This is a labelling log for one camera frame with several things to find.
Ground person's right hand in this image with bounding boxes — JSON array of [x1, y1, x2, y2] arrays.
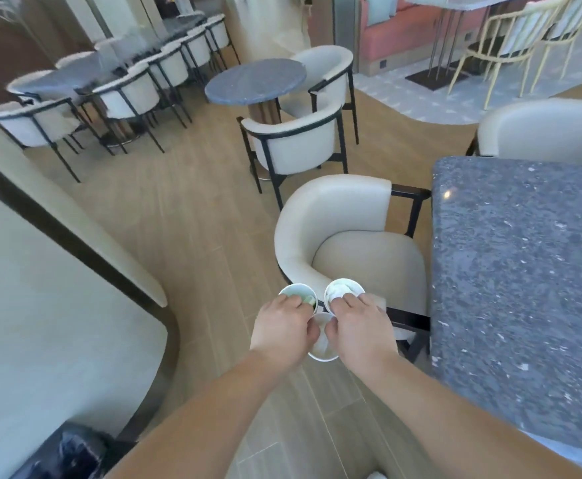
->
[[325, 292, 401, 380]]

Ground person's left hand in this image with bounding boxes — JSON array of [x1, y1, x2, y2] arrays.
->
[[250, 294, 321, 373]]

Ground white paper cup with napkin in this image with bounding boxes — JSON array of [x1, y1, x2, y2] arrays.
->
[[323, 277, 367, 316]]

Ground white paper cup green inside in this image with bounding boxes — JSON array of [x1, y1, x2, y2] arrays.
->
[[277, 283, 319, 316]]

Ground person's left forearm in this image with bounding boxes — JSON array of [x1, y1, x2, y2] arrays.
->
[[105, 350, 305, 479]]

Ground person's right forearm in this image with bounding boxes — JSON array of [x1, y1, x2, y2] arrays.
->
[[353, 355, 573, 479]]

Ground grey speckled stone table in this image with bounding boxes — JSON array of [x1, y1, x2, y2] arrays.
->
[[428, 155, 582, 458]]

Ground round grey stone table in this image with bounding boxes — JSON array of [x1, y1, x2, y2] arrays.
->
[[204, 58, 307, 126]]

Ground curved white counter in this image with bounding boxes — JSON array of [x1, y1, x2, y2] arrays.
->
[[0, 100, 181, 479]]

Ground black bin bag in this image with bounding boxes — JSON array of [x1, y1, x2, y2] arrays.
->
[[8, 422, 124, 479]]

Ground pink upholstered bench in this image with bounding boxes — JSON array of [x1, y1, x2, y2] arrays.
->
[[358, 0, 477, 77]]

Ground group of white dining chairs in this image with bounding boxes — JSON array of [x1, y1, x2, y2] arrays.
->
[[0, 13, 243, 184]]

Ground pale blue cushion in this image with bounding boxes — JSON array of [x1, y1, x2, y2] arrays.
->
[[365, 0, 397, 24]]

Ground yellow metal chair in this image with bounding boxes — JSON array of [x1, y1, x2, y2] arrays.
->
[[447, 0, 568, 111], [529, 0, 582, 94]]

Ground long grey dining table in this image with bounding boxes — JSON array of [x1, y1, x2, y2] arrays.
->
[[18, 14, 208, 148]]

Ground white marble table metal legs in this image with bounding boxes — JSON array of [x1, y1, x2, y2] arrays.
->
[[405, 0, 522, 91]]

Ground white armchair black frame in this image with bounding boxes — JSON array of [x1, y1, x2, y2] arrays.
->
[[465, 97, 582, 166], [277, 45, 360, 146], [274, 174, 432, 366], [237, 101, 350, 211]]

